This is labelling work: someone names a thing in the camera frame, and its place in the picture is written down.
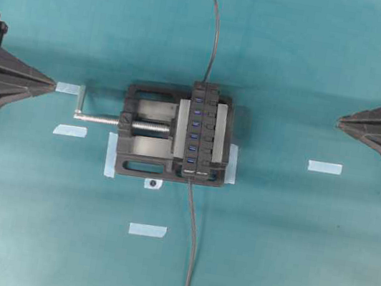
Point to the black multiport USB hub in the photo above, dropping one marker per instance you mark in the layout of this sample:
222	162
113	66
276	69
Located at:
200	131

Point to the blue tape near left gripper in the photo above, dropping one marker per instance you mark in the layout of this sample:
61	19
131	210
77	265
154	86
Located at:
67	88

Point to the blue tape right side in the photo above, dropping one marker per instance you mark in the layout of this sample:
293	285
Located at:
324	167

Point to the blue tape left of vise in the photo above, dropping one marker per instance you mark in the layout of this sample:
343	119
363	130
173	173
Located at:
70	130

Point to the blue tape vise left edge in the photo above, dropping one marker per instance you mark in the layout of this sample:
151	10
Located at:
111	155

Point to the blue tape vise edge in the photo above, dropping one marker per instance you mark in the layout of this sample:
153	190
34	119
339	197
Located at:
230	172
111	155

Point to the black bench vise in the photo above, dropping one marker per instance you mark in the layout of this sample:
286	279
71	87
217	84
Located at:
151	133

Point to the blue tape vise right edge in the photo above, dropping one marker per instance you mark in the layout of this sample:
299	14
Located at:
230	172

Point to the blue tape bottom centre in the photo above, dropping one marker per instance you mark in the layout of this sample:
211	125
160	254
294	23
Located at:
147	230

